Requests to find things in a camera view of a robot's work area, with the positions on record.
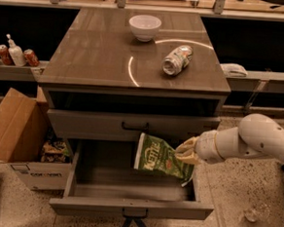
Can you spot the white gripper wrist block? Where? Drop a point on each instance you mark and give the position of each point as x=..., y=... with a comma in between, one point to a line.
x=205, y=145

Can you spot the green jalapeno chip bag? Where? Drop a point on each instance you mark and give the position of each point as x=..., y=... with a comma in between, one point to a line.
x=155, y=154

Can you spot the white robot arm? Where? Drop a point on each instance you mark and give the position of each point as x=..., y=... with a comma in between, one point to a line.
x=256, y=137

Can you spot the open middle drawer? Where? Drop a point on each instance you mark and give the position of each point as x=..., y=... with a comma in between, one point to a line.
x=103, y=181

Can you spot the closed top drawer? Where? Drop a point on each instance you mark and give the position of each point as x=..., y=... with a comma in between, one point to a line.
x=127, y=127

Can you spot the grey drawer cabinet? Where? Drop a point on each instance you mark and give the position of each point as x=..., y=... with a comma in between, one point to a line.
x=100, y=66

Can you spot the crushed green soda can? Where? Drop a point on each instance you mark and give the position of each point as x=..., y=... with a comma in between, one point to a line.
x=177, y=60

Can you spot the folded white cloth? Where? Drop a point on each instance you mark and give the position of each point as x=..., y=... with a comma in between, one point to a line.
x=233, y=70

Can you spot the grey side shelf right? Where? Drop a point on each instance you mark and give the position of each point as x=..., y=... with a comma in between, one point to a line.
x=258, y=82

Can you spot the grey side shelf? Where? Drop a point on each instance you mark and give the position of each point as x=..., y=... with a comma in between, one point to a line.
x=258, y=82
x=22, y=74

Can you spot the white ceramic bowl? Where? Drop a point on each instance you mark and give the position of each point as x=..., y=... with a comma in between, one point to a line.
x=144, y=28

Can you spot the snack bags in box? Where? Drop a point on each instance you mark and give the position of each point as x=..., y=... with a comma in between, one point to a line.
x=55, y=151

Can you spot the cardboard box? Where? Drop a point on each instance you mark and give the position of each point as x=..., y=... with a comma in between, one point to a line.
x=23, y=129

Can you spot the red soda can right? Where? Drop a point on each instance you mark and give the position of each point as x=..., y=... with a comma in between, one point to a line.
x=31, y=58

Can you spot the red soda can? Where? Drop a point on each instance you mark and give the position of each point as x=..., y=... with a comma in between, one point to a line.
x=4, y=55
x=31, y=58

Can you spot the white pump bottle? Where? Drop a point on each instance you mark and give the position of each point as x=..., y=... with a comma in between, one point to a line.
x=15, y=52

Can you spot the grey side shelf left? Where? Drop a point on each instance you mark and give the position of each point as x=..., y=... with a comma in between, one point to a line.
x=22, y=74

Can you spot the red soda can left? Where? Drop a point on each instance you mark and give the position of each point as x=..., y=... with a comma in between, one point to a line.
x=4, y=55

